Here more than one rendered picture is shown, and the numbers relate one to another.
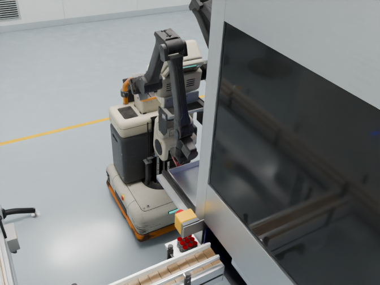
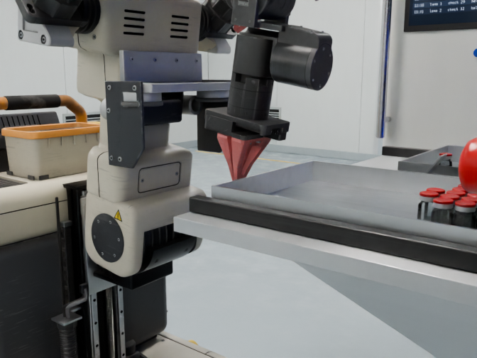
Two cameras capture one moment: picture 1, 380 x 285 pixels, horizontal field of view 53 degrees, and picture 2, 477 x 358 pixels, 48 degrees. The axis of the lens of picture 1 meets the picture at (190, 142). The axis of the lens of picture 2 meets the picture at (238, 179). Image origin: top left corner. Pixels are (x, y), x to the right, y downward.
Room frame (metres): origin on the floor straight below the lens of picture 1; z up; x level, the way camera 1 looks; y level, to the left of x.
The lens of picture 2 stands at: (0.79, 0.31, 1.06)
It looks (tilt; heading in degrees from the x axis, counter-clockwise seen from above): 11 degrees down; 339
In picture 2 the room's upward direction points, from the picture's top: straight up
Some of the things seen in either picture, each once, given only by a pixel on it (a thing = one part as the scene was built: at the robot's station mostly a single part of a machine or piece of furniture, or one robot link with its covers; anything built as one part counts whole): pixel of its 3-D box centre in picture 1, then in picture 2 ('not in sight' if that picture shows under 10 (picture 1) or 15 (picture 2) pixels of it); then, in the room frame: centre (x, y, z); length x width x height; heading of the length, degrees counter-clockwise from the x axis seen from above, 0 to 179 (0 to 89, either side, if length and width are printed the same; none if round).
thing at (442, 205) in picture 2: not in sight; (463, 206); (1.27, -0.15, 0.90); 0.18 x 0.02 x 0.05; 121
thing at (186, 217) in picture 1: (186, 222); not in sight; (1.03, 0.00, 0.99); 0.08 x 0.07 x 0.07; 31
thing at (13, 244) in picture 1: (12, 237); not in sight; (1.31, 0.91, 0.50); 0.12 x 0.05 x 0.09; 31
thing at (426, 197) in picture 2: not in sight; (427, 212); (1.26, -0.09, 0.90); 0.02 x 0.02 x 0.05
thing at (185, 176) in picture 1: (207, 185); (374, 199); (1.36, -0.10, 0.90); 0.34 x 0.26 x 0.04; 31
